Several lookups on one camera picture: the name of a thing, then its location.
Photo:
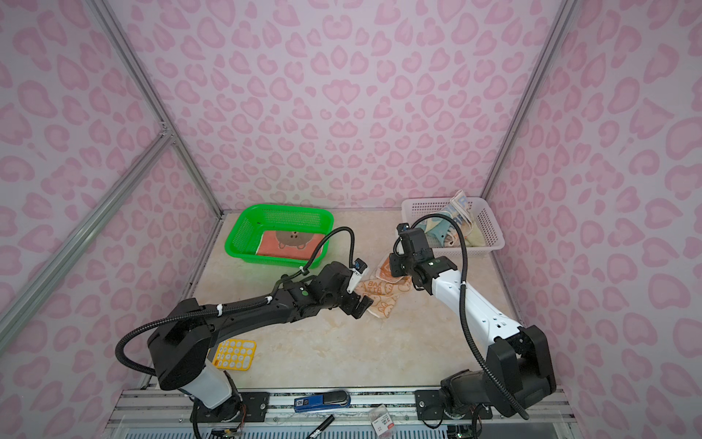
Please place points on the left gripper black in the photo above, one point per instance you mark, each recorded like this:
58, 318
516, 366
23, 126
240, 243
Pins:
358, 303

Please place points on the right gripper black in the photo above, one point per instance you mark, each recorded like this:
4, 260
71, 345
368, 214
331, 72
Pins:
392, 268

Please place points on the cream orange patterned towel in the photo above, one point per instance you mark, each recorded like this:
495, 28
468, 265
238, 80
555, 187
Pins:
383, 289

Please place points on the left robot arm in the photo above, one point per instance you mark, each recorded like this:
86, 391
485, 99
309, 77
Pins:
179, 347

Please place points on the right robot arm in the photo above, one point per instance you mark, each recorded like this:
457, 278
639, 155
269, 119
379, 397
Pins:
515, 369

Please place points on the white plastic basket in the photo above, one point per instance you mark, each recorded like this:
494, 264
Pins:
485, 221

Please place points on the white blue lettered towel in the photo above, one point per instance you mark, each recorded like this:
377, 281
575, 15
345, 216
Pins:
459, 210

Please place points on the green plastic basket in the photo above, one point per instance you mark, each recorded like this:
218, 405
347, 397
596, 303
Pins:
245, 236

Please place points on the blue stapler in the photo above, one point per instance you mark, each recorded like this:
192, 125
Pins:
319, 402

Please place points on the small plastic bag red label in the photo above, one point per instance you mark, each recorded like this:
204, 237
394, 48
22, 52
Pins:
381, 422

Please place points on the yellow calculator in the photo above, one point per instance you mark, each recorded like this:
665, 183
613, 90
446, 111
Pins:
235, 354

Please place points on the black pen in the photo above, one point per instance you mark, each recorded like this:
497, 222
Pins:
322, 427

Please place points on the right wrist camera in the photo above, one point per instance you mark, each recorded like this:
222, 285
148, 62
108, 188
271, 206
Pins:
412, 242

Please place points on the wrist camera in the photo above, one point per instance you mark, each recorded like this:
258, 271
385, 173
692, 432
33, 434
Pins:
412, 242
357, 272

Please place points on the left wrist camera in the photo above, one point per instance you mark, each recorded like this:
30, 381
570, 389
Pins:
357, 272

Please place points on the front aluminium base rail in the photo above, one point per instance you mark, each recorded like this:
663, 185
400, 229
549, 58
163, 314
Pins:
415, 411

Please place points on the aluminium frame rail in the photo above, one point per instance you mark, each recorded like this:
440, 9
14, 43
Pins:
37, 291

